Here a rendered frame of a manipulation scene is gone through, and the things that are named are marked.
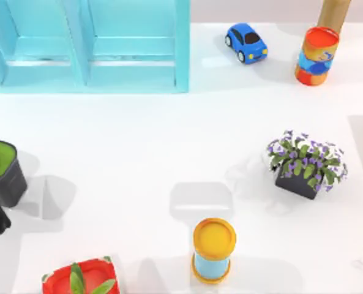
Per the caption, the yellow and blue can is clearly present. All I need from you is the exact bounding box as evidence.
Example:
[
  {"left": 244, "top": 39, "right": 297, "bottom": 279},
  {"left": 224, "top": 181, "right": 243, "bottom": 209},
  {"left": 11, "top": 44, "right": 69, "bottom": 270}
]
[{"left": 192, "top": 217, "right": 237, "bottom": 282}]

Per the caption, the light blue rack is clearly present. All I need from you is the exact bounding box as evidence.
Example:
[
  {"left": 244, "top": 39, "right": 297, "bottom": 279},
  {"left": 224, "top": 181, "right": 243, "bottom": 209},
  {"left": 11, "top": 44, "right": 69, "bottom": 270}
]
[{"left": 0, "top": 0, "right": 190, "bottom": 94}]

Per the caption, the blue toy car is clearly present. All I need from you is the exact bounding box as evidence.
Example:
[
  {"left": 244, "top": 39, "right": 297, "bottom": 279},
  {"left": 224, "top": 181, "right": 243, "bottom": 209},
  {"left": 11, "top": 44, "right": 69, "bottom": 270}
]
[{"left": 225, "top": 23, "right": 269, "bottom": 66}]

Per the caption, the purple flower plant pot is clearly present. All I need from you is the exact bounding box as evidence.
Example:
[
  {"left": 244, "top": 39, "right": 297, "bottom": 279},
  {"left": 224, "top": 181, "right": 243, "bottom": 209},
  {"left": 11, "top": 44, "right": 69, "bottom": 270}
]
[{"left": 266, "top": 130, "right": 349, "bottom": 201}]

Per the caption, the orange and blue can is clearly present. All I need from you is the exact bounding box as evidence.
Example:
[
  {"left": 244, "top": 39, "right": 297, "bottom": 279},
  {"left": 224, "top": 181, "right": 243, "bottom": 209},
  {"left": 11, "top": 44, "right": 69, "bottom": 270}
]
[{"left": 294, "top": 26, "right": 340, "bottom": 87}]

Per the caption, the red plant pot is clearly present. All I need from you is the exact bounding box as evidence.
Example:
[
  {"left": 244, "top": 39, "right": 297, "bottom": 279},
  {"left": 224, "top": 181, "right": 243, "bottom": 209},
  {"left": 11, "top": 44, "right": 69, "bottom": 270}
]
[{"left": 41, "top": 255, "right": 120, "bottom": 294}]

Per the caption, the grey pot with green plant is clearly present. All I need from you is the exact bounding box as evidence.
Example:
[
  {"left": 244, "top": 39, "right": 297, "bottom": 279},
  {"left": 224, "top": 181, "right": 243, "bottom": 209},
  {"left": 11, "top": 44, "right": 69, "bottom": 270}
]
[{"left": 0, "top": 138, "right": 28, "bottom": 208}]

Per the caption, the tan cardboard tube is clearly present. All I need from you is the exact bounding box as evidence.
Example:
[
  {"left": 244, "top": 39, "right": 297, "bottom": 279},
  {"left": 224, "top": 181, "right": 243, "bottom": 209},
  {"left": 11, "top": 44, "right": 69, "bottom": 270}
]
[{"left": 316, "top": 0, "right": 352, "bottom": 34}]

